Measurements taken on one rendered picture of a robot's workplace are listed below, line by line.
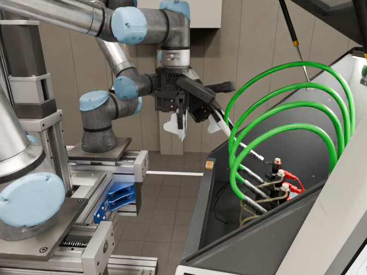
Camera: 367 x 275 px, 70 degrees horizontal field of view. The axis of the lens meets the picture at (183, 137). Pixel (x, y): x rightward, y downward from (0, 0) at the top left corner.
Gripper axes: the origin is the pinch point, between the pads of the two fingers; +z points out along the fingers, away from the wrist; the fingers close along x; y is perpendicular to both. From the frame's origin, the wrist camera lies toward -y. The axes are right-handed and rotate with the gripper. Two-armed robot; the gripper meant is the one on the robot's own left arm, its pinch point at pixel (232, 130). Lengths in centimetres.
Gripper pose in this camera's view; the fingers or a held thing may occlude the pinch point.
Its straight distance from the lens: 86.1
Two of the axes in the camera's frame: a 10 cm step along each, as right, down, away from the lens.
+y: -7.3, 5.7, 3.8
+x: -3.8, 1.2, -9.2
